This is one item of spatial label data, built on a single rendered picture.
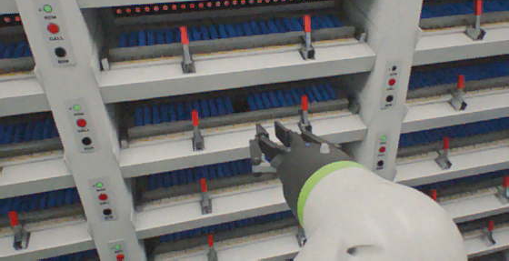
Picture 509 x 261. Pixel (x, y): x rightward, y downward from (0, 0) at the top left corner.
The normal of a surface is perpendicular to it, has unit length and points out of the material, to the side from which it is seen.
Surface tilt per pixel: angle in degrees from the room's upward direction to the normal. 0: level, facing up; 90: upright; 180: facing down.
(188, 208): 19
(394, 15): 90
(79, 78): 90
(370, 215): 28
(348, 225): 46
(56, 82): 90
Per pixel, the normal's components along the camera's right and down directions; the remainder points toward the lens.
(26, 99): 0.23, 0.69
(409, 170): 0.04, -0.71
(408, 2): 0.22, 0.43
